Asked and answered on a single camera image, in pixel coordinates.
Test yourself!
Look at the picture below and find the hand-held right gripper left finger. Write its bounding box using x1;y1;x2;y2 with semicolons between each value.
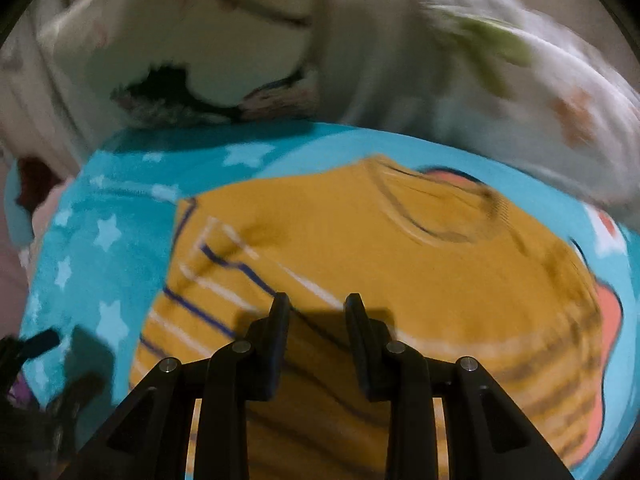
60;293;291;480

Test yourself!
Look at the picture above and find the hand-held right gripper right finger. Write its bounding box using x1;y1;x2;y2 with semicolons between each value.
345;293;576;480

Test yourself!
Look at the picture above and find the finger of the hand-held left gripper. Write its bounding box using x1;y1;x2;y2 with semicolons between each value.
49;374;107;423
19;329;62;358

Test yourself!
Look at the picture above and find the orange striped sweater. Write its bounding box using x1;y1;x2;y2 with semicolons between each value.
129;155;609;480

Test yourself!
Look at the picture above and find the turquoise star blanket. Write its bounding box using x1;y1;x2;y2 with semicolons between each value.
20;122;640;480

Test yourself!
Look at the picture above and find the pink cloth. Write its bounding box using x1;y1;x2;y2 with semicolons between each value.
27;180;71;251

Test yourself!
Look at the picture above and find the dark red cloth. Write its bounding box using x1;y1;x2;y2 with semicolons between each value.
12;156;63;211

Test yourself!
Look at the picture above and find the floral white pillow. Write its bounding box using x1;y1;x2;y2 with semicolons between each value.
310;0;640;233

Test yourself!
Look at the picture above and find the white pillow with dark print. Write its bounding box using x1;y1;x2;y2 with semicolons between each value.
37;0;323;127

